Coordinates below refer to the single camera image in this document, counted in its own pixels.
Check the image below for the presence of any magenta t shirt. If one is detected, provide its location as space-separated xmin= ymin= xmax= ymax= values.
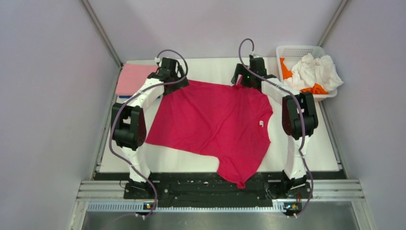
xmin=146 ymin=80 xmax=273 ymax=189

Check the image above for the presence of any folded pink t shirt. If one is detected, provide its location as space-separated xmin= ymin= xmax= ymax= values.
xmin=115 ymin=64 xmax=158 ymax=96

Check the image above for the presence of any crumpled white t shirt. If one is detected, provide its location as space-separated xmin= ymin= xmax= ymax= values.
xmin=288 ymin=54 xmax=344 ymax=93

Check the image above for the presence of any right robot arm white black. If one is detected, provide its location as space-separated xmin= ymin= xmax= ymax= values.
xmin=231 ymin=55 xmax=318 ymax=199

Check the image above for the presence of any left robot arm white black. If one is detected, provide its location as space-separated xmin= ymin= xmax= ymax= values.
xmin=109 ymin=57 xmax=189 ymax=199

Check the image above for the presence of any orange t shirt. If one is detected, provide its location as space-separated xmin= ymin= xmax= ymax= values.
xmin=280 ymin=57 xmax=328 ymax=95

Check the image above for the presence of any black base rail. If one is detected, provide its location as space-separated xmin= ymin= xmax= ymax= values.
xmin=124 ymin=172 xmax=311 ymax=208

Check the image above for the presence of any white plastic basket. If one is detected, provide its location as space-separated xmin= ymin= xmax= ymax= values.
xmin=276 ymin=45 xmax=338 ymax=101

